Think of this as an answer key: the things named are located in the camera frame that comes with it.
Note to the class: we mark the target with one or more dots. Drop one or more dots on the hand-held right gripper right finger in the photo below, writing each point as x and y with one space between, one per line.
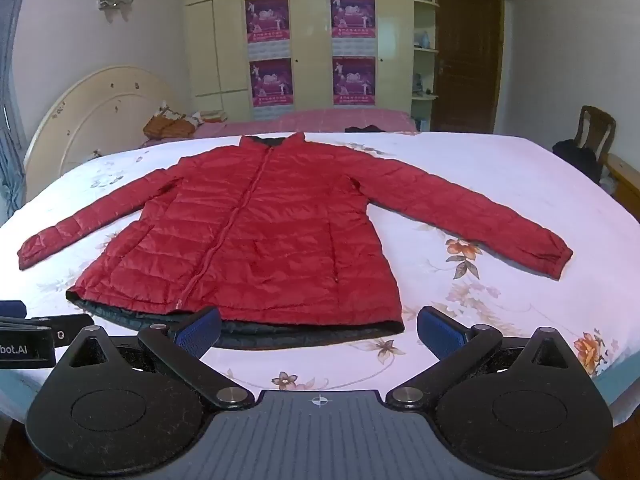
440 334

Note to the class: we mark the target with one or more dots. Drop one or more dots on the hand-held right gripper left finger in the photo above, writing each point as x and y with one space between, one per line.
199 334

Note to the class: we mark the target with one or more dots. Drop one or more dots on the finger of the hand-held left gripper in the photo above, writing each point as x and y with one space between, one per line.
67 331
12 309

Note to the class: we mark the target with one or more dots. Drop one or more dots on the red puffer jacket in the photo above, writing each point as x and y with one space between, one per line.
280 240

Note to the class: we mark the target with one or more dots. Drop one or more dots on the grey-blue curtain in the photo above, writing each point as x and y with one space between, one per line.
9 160

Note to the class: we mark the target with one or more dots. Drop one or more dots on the floral white bed sheet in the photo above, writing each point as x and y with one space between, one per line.
500 185

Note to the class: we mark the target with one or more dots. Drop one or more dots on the brown handbag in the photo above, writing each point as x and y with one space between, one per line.
167 125

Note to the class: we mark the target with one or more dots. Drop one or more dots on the cream rounded headboard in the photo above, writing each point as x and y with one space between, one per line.
95 110

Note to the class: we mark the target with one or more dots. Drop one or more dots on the black cloth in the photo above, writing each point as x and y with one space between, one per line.
365 129

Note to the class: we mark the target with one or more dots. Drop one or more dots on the black bag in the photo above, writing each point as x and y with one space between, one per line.
575 157

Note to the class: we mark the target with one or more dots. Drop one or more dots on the wooden chair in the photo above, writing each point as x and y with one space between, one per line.
597 127

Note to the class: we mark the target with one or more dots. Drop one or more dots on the white corner shelf unit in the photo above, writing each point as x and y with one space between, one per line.
425 60

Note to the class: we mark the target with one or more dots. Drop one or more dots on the brown wooden door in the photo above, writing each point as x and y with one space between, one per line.
467 55

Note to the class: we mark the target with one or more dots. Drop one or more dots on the pale blue vase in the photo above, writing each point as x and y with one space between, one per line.
425 40

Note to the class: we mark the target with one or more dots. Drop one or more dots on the cream wardrobe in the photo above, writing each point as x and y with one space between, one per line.
310 35

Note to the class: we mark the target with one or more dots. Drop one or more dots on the purple wall poster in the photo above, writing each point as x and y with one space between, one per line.
354 81
271 82
267 19
352 15

